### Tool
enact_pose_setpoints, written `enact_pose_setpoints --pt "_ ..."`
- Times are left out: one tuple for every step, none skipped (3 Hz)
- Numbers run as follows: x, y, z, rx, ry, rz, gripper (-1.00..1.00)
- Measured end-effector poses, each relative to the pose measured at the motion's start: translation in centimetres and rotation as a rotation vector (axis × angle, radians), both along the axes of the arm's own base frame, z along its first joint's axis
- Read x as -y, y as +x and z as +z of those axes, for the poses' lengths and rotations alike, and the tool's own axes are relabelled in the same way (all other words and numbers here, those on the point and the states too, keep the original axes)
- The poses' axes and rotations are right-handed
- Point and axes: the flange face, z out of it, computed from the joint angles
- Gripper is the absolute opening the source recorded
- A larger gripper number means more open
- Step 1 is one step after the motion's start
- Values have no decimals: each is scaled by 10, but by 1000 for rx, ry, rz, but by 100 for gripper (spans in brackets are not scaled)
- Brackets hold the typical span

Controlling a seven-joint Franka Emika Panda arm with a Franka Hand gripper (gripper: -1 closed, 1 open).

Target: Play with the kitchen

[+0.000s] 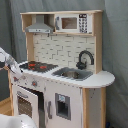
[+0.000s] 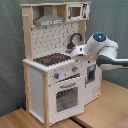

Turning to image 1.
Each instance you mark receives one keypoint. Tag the white oven door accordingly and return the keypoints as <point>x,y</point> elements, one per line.
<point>25,102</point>

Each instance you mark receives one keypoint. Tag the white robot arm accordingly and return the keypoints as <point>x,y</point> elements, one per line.
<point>7,62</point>

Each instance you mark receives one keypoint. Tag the wooden toy kitchen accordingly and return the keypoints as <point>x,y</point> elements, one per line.
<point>62,49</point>

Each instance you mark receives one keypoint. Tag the grey toy sink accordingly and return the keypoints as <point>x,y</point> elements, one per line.
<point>73,74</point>

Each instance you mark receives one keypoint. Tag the black toy faucet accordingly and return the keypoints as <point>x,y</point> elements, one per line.
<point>82,64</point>

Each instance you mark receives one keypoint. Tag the black toy stovetop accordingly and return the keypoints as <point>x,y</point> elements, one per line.
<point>37,66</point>

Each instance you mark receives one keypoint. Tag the right red oven knob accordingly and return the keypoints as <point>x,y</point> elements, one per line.
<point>34,83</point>

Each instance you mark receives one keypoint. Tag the red oven knob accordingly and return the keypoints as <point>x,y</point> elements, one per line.
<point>34,83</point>
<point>15,79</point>

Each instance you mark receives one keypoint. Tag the white fridge door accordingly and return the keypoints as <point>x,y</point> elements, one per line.
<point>62,106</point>

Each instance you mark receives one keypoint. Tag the toy microwave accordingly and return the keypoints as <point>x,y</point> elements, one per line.
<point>73,23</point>

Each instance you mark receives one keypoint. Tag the grey range hood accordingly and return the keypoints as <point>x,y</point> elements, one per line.
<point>40,26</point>

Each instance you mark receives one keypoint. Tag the left red oven knob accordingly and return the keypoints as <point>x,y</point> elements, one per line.
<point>15,79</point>

